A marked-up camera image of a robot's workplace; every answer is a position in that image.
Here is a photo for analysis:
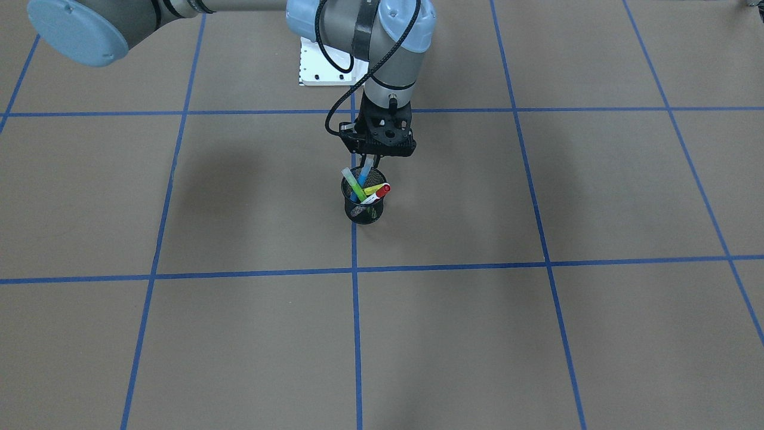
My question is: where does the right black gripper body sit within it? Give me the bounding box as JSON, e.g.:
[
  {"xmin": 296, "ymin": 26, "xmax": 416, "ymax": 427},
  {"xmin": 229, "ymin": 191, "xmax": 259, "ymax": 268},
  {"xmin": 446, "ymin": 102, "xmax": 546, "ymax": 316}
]
[{"xmin": 357, "ymin": 102, "xmax": 412, "ymax": 131}]

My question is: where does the blue marker pen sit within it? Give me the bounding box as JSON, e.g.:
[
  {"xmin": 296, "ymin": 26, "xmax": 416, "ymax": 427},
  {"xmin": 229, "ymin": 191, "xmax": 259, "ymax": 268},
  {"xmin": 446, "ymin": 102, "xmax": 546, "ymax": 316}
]
[{"xmin": 347, "ymin": 155, "xmax": 373, "ymax": 203}]

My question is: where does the green highlighter pen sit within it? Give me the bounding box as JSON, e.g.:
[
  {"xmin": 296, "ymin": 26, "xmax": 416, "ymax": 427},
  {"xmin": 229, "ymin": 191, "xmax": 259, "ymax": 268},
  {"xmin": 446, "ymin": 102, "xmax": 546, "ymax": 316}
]
[{"xmin": 341, "ymin": 168, "xmax": 366, "ymax": 203}]

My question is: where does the red capped white marker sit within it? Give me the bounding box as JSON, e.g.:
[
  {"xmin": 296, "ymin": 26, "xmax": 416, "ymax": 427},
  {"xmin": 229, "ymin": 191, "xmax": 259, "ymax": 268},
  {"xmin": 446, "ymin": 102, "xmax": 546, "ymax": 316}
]
[{"xmin": 361, "ymin": 183, "xmax": 391, "ymax": 205}]

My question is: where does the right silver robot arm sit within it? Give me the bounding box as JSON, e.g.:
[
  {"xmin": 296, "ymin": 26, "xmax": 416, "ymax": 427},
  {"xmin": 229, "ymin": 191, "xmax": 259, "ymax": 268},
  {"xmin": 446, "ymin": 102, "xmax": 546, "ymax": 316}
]
[{"xmin": 26, "ymin": 1, "xmax": 437, "ymax": 168}]

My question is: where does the black mesh pen cup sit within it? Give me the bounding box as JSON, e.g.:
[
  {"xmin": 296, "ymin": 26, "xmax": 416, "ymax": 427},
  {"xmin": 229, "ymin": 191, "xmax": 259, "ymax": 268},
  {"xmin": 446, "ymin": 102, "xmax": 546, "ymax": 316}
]
[{"xmin": 341, "ymin": 168, "xmax": 387, "ymax": 224}]

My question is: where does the yellow highlighter pen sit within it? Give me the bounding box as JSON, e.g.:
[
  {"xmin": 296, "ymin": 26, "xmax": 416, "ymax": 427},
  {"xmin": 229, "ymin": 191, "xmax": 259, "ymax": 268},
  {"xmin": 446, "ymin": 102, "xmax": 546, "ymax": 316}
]
[{"xmin": 363, "ymin": 183, "xmax": 387, "ymax": 196}]

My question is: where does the brown paper table mat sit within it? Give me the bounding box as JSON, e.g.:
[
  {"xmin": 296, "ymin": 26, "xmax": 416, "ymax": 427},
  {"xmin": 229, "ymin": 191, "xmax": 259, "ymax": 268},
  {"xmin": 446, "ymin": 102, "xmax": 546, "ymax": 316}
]
[{"xmin": 2, "ymin": 1, "xmax": 762, "ymax": 429}]

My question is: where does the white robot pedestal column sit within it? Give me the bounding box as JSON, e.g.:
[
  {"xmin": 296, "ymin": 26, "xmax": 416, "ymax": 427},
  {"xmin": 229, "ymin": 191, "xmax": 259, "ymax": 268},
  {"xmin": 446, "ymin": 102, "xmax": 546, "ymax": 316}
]
[{"xmin": 298, "ymin": 38, "xmax": 368, "ymax": 87}]

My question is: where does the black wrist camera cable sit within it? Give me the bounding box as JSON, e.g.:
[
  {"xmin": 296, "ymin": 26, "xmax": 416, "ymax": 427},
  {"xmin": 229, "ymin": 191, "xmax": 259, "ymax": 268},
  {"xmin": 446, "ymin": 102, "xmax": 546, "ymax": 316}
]
[{"xmin": 314, "ymin": 0, "xmax": 422, "ymax": 137}]

